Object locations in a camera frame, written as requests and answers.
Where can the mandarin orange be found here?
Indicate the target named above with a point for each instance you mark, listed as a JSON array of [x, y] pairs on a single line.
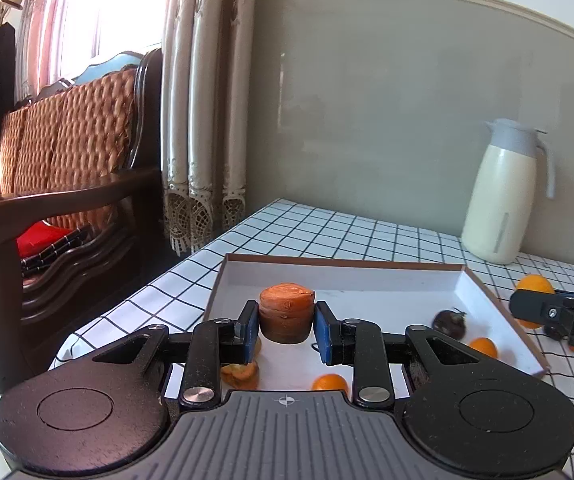
[[329, 384]]

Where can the sheer pink curtain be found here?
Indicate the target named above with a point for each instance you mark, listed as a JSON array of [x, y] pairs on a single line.
[[42, 35]]

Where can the brown cardboard box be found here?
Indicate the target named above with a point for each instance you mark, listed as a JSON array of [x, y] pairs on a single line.
[[367, 280]]

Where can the black checked cloth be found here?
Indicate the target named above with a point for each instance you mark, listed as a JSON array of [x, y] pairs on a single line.
[[62, 249]]

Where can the thick carrot chunk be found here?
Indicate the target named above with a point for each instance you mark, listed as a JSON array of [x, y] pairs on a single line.
[[287, 310]]

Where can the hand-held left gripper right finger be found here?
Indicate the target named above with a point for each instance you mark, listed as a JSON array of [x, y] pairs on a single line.
[[324, 335]]

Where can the window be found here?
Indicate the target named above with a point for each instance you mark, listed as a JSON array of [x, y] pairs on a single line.
[[117, 10]]

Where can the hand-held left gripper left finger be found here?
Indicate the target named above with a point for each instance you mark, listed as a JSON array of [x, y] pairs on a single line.
[[249, 332]]

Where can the white black-grid tablecloth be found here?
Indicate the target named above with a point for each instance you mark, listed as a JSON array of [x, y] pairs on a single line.
[[317, 230]]

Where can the dark water chestnut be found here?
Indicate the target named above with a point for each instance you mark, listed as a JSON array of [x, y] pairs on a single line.
[[449, 325]]

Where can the red cushion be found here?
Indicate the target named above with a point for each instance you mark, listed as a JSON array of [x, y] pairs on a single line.
[[42, 237]]

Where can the cream thermos jug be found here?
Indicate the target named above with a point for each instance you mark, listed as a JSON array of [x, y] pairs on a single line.
[[502, 200]]

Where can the small yellow-orange orange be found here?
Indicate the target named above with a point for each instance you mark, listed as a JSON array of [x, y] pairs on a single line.
[[483, 348], [534, 284]]

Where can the beige lace-hem curtain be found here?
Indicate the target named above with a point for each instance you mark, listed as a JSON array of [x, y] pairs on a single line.
[[202, 110]]

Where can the wooden sofa with woven cushions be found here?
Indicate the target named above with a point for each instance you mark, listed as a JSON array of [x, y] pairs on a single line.
[[92, 120]]

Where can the carrot top stub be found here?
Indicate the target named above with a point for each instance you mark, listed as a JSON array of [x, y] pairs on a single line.
[[239, 374]]

